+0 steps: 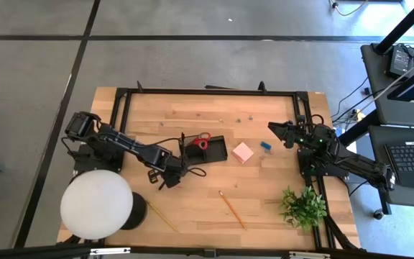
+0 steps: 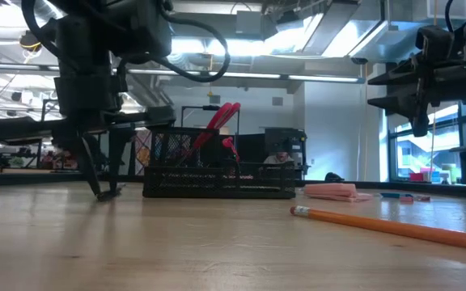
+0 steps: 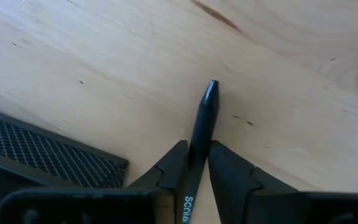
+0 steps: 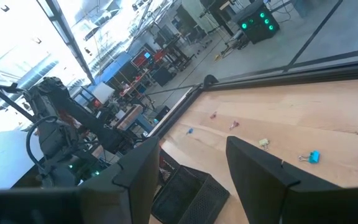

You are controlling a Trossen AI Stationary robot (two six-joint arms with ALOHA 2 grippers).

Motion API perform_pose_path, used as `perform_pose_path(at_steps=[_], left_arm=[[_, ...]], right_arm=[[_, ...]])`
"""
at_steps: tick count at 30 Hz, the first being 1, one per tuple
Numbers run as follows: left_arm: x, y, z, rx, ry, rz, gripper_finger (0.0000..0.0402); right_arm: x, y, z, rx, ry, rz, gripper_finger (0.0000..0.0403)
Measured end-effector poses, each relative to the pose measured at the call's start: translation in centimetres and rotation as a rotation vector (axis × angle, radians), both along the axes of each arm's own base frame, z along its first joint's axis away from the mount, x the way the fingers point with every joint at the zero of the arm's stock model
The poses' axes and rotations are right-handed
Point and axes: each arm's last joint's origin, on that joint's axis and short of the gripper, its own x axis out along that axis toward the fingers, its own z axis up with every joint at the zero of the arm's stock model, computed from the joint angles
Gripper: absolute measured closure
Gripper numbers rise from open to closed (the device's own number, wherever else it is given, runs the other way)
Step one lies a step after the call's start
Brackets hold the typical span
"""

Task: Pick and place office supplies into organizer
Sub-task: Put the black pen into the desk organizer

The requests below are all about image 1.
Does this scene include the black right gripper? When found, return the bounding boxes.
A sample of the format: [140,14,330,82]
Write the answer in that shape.
[267,114,334,151]

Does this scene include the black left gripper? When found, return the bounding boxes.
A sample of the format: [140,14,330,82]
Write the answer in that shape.
[158,154,196,190]

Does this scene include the black marker pen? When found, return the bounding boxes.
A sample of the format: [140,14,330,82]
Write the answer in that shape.
[180,131,188,174]

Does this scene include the red-handled scissors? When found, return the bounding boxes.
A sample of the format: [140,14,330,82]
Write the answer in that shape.
[191,132,212,151]

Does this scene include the black mesh desk organizer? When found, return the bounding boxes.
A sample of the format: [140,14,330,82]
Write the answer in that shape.
[179,134,229,165]

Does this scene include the pink sticky note pad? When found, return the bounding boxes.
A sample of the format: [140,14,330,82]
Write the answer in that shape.
[231,141,255,165]

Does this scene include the yellow wooden pencil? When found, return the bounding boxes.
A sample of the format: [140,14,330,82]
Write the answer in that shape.
[144,199,180,234]

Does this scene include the orange wooden pencil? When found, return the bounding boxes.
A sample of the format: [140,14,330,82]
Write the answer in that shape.
[218,190,248,231]

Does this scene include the white paper sheet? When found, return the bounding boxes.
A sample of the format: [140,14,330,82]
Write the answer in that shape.
[344,140,359,168]

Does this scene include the green artificial plant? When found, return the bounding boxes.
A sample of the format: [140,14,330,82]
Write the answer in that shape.
[278,184,328,232]

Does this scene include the black rig crossbar with brackets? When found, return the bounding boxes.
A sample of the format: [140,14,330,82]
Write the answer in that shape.
[0,243,414,259]

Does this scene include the white globe table lamp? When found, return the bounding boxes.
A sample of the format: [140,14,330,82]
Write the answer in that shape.
[59,169,148,241]

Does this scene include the dark grey side desk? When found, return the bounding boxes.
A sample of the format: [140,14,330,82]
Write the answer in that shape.
[359,42,414,130]

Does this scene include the thin white strip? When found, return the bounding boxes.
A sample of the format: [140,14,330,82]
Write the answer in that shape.
[357,52,414,112]

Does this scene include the black laptop keyboard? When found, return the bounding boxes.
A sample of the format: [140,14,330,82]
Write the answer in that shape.
[384,140,414,191]

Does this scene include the black power box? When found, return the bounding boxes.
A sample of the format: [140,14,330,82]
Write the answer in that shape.
[385,44,414,79]

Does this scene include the grey desk with laptop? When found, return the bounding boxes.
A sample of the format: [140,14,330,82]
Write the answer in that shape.
[367,124,414,210]

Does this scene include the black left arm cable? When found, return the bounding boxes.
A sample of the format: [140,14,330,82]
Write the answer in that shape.
[187,165,208,178]

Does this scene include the black floor cables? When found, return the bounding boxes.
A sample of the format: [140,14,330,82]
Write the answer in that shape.
[331,76,373,125]

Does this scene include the yellowish floor cable with plug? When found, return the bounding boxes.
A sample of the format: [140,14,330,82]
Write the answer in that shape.
[330,0,369,17]

